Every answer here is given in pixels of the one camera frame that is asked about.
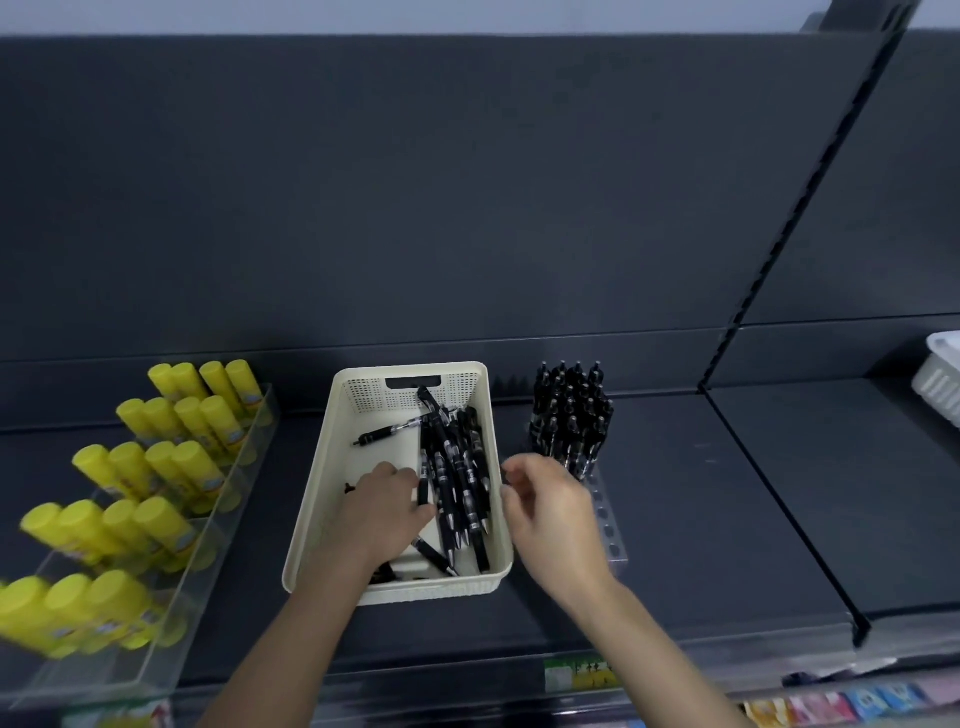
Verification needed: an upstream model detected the person's left hand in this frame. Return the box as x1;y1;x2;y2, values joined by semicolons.
330;461;438;576

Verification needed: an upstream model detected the person's right hand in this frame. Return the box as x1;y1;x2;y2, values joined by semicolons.
500;453;621;606

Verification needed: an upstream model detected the person's right forearm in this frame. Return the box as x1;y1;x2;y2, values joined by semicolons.
543;577;751;728

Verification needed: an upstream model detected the person's left forearm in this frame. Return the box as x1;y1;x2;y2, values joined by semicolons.
196;551;391;728

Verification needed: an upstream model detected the pile of black pens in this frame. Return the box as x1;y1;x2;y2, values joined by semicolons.
414;385;496;579

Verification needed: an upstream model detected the black retractable pen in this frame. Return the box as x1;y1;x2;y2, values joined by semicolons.
355;417;426;449

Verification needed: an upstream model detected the clear acrylic pen holder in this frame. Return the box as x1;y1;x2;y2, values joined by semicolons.
525;405;632;580

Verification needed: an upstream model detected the cluster of black pens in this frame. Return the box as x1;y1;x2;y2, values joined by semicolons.
528;360;616;481

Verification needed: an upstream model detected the cream perforated plastic basket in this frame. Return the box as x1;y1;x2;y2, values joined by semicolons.
282;362;516;607

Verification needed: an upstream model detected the green shelf price label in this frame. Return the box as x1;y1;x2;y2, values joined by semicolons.
543;653;621;695

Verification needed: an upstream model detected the clear acrylic tiered display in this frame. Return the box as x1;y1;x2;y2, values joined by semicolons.
0;384;283;711

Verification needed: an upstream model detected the group of yellow glue sticks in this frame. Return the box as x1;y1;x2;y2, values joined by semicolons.
0;359;268;661

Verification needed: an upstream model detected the row of colourful packets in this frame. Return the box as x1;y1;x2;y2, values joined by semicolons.
738;677;960;728

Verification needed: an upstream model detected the black slotted shelf upright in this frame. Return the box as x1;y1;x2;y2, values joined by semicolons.
697;0;925;396

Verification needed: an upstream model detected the white slotted plastic basket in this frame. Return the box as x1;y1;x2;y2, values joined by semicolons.
910;330;960;431

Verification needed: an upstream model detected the clear shelf price rail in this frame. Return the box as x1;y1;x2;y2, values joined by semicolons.
0;637;960;728

